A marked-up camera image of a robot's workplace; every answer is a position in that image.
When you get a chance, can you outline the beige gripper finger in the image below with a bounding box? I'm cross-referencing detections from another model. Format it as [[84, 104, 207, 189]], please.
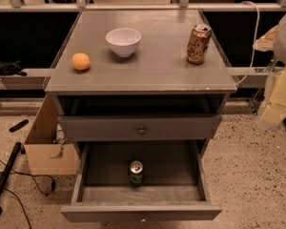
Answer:
[[257, 69, 286, 129]]

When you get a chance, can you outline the green soda can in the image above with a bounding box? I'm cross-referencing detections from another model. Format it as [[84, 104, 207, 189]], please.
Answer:
[[129, 160, 144, 186]]

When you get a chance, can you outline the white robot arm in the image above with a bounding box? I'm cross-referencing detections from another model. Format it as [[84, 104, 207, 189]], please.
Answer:
[[253, 14, 286, 129]]

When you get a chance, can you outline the gold soda can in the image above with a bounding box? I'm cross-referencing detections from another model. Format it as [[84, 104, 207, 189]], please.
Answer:
[[187, 24, 212, 65]]

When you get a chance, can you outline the open grey middle drawer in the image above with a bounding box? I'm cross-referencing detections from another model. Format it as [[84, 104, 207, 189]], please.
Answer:
[[61, 141, 222, 222]]

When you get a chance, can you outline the closed grey top drawer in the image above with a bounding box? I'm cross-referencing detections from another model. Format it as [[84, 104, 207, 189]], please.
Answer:
[[58, 114, 221, 141]]

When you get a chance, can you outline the grey wooden drawer cabinet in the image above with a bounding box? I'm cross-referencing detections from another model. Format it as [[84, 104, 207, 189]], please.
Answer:
[[45, 10, 236, 153]]

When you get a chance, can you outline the white ceramic bowl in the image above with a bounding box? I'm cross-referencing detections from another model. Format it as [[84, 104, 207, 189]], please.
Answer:
[[106, 28, 141, 57]]

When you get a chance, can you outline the orange fruit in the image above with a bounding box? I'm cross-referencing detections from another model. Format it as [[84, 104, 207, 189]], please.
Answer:
[[71, 52, 91, 71]]

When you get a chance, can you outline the cardboard box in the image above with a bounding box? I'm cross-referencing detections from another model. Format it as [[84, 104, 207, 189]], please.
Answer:
[[24, 96, 79, 176]]

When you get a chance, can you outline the small black floor object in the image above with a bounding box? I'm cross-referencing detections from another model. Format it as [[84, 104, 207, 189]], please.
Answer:
[[9, 119, 29, 133]]

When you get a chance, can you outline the black pole on floor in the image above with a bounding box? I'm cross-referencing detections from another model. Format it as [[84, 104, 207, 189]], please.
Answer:
[[0, 142, 22, 215]]

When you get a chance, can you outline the white cable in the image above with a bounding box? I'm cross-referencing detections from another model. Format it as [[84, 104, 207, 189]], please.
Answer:
[[235, 0, 261, 88]]

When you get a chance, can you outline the black cable on floor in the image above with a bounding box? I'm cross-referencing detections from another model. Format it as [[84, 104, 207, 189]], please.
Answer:
[[0, 151, 57, 229]]

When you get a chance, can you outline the black cloth on rail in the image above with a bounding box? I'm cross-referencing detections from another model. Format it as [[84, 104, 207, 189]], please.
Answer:
[[0, 60, 27, 76]]

